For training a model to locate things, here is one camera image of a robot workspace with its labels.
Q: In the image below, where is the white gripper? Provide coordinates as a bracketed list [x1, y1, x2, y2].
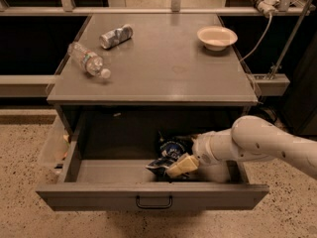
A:
[165, 132, 227, 179]

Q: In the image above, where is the blue chip bag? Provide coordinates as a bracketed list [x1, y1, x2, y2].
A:
[146, 135, 193, 179]

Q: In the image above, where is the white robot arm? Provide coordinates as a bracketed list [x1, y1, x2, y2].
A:
[166, 115, 317, 179]

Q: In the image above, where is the open grey top drawer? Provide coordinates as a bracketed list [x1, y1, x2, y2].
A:
[37, 107, 268, 211]

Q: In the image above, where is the white bowl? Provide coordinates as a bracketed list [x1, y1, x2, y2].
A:
[197, 26, 238, 52]

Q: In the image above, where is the metal diagonal rod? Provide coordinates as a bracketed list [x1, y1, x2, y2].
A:
[265, 0, 313, 80]

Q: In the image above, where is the clear plastic water bottle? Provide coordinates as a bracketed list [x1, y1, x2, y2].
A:
[67, 42, 111, 79]

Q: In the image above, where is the silver soda can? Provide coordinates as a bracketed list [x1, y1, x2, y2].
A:
[99, 24, 134, 50]

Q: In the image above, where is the clear plastic side bin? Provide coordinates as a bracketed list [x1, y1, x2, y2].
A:
[38, 117, 70, 175]

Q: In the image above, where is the white power strip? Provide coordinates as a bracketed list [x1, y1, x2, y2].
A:
[251, 0, 279, 18]

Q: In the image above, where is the black drawer handle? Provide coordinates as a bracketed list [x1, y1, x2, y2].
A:
[136, 195, 173, 210]

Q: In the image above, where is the grey metal rail frame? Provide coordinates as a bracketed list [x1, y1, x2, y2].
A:
[0, 0, 317, 99]

